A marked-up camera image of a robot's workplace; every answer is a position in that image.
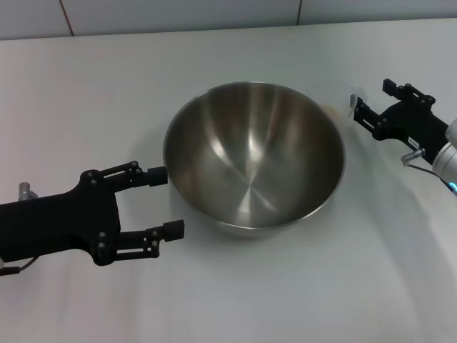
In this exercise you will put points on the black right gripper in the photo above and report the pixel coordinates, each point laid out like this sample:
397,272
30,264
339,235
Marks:
414,121

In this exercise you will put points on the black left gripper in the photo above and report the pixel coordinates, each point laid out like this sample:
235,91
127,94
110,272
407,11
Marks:
64,221

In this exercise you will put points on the clear plastic measuring cup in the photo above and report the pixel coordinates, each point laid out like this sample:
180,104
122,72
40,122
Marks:
352,100

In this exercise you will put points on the stainless steel mixing bowl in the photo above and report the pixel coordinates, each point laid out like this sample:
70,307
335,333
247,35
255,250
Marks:
250,160

